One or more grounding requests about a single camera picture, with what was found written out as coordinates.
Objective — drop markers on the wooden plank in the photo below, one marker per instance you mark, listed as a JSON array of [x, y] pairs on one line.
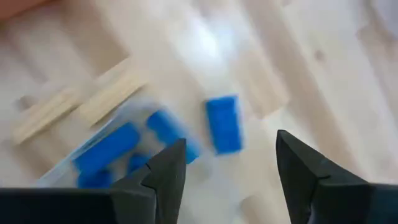
[[46, 116], [112, 96]]

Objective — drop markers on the clear plastic bin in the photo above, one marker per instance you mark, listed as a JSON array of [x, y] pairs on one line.
[[141, 144]]

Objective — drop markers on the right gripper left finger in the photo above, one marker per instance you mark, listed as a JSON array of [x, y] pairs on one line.
[[77, 207]]

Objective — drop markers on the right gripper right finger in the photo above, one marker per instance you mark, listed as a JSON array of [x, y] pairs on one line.
[[342, 205]]

